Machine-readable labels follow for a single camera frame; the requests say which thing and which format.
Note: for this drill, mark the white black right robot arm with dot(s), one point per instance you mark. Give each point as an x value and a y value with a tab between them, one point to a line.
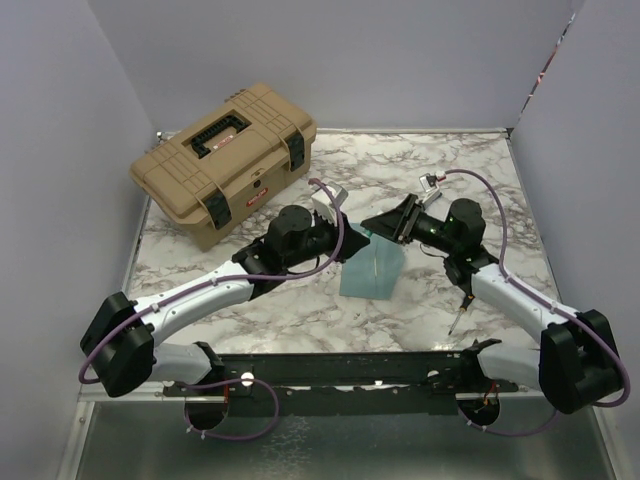
574	365

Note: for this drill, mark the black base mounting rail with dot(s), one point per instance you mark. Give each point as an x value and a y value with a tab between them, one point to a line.
345	384

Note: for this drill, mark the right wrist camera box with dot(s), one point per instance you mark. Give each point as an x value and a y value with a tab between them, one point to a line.
430	184

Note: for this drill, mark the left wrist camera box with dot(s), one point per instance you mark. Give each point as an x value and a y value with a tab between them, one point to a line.
323	205

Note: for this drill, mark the light blue envelope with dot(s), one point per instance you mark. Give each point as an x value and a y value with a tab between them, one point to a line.
357	276

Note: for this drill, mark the yellow black screwdriver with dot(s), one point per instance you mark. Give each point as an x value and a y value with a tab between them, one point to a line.
466	302

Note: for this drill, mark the aluminium frame rail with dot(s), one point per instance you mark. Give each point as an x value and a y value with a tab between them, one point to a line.
87	399

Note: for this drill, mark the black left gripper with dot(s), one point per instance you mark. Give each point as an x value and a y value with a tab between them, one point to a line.
352	242

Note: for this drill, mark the tan plastic toolbox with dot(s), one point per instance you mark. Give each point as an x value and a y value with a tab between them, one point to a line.
211	176

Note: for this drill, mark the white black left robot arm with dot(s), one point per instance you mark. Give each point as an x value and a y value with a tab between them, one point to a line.
126	342

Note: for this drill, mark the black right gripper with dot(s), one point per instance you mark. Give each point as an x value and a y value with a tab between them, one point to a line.
399	223

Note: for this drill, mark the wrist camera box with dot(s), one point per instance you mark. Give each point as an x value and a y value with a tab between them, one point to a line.
323	205
430	184

